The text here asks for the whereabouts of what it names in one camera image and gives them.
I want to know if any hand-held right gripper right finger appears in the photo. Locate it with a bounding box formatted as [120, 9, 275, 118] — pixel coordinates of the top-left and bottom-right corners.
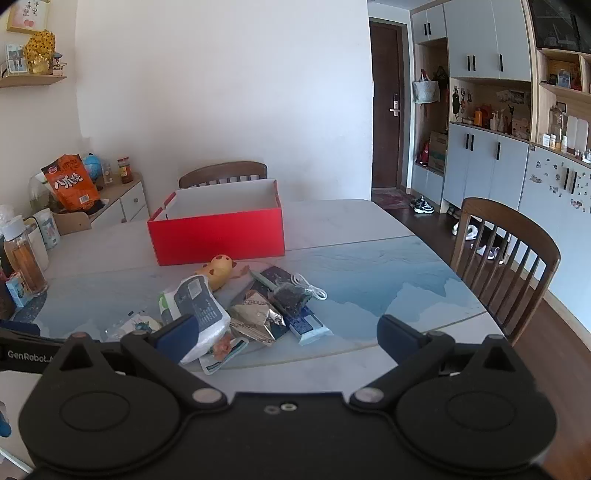
[348, 315, 532, 411]

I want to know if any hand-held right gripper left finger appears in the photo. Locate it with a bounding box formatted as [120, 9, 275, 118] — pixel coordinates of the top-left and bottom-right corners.
[46, 314, 229, 411]

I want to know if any white tissue pack dark label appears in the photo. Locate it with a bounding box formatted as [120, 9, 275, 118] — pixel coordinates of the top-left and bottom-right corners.
[159, 274, 232, 365]

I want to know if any yellow rubber toy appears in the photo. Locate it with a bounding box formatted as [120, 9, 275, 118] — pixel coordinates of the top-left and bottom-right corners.
[196, 254, 252, 291]

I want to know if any silver brown foil packet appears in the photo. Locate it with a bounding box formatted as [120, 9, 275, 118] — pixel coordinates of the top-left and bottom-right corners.
[228, 291, 289, 347]

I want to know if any blue packet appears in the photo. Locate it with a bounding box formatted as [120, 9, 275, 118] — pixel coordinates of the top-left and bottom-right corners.
[284, 309, 333, 346]

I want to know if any white charging cable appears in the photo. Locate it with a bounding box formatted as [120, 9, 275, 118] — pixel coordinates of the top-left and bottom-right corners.
[290, 273, 328, 302]

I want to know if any red cardboard box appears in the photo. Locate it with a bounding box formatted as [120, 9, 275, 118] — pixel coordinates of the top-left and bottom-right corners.
[147, 179, 286, 267]

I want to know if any black snack packet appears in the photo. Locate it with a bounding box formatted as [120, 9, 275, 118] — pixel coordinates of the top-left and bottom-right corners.
[268, 277, 312, 319]

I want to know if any white marble desktop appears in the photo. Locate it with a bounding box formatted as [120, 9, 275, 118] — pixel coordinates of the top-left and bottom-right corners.
[0, 199, 509, 476]

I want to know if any clear plastic packet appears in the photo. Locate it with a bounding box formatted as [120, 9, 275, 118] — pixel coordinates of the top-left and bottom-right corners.
[104, 311, 162, 342]

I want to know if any small packet orange print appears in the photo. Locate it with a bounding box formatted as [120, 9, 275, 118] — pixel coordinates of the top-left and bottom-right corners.
[198, 335, 250, 376]

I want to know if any small blue carton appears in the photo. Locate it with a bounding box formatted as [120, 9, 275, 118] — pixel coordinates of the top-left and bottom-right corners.
[4, 271, 35, 308]

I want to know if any clear tea water bottle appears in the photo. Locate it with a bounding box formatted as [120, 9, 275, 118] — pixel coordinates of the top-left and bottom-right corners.
[2, 216, 49, 296]

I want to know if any pale green pen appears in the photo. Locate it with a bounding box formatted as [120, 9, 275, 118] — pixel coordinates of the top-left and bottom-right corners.
[249, 269, 280, 291]

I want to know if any dark blue card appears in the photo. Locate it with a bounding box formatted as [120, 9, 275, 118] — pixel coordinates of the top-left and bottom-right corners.
[259, 265, 297, 287]

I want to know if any white printed canister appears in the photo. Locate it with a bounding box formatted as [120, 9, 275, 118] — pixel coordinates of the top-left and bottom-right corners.
[25, 209, 61, 250]

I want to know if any patterned door rug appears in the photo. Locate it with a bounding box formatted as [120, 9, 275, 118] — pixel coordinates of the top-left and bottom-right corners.
[372, 189, 416, 209]

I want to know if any white sideboard cabinet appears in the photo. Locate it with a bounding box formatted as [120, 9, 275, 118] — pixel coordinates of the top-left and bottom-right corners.
[51, 178, 151, 232]

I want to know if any wooden organizer tray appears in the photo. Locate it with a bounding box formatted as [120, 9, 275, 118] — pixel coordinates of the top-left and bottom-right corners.
[51, 210, 93, 236]

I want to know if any wooden spindle-back chair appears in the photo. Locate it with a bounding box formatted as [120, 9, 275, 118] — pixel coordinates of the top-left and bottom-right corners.
[450, 197, 561, 347]

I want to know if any wooden chair dark seat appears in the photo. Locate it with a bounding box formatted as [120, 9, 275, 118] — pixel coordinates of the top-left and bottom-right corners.
[178, 161, 269, 189]

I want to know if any orange snack bag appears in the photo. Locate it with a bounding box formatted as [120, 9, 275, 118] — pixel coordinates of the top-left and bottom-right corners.
[41, 154, 102, 213]

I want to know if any brown cardboard carton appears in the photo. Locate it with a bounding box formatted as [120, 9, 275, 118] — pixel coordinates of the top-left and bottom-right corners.
[429, 131, 448, 174]

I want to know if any blue globe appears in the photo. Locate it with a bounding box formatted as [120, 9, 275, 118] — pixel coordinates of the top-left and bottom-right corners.
[83, 153, 103, 190]

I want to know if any brown entrance door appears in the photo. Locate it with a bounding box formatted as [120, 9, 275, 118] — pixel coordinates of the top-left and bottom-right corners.
[369, 18, 407, 190]

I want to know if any hanging grey tote bag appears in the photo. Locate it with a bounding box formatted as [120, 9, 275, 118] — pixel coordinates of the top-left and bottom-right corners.
[412, 69, 440, 106]

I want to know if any grey wooden cabinet unit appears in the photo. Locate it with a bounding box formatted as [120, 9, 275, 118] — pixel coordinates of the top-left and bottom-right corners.
[409, 0, 591, 305]

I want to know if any golden ornament tree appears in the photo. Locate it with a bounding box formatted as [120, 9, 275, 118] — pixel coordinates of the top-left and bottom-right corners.
[23, 28, 58, 75]

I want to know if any wooden wall shelf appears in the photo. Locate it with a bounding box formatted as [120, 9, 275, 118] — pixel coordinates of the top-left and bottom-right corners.
[0, 74, 68, 88]

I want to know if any framed wall picture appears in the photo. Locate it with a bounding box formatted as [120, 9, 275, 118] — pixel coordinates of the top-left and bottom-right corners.
[7, 0, 51, 34]

